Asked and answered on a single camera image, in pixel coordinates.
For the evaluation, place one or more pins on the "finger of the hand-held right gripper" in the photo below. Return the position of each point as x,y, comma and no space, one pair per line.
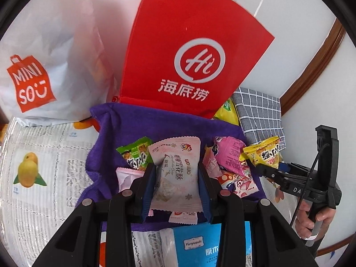
275,178
292,168

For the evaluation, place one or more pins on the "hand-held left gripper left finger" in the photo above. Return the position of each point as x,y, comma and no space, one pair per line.
148,197

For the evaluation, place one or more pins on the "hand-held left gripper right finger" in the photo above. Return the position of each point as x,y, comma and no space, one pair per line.
204,197

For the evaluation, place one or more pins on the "yellow snack packet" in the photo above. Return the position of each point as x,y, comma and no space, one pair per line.
264,153

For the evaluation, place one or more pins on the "small pink snack packet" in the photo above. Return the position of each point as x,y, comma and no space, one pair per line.
126,178

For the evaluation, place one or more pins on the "pale pink nougat packet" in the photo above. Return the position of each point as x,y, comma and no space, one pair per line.
175,178

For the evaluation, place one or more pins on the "pink mushroom print snack packet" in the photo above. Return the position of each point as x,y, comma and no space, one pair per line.
239,185

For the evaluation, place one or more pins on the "green snack packet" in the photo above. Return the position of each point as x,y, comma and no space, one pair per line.
136,153

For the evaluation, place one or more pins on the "large pink snack packet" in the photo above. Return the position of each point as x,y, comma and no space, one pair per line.
230,154

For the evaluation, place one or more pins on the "person's right hand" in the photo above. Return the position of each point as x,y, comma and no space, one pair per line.
304,219

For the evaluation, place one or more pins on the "blue tissue pack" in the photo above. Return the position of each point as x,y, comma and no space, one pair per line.
194,244

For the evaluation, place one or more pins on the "grey checked folded cloth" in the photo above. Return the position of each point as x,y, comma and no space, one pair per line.
258,111

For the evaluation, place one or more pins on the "purple towel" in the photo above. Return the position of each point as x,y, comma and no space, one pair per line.
105,144

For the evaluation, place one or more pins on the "yellow green snack bag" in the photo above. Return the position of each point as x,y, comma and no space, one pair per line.
226,114

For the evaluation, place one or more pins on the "fruit print tablecloth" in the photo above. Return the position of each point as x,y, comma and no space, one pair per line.
50,200

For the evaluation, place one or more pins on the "white plastic shopping bag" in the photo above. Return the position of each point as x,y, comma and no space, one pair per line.
55,47

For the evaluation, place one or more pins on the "red paper bag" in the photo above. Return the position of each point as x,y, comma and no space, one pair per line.
180,19

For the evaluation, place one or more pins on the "wooden door frame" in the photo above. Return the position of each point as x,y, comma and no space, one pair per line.
314,69

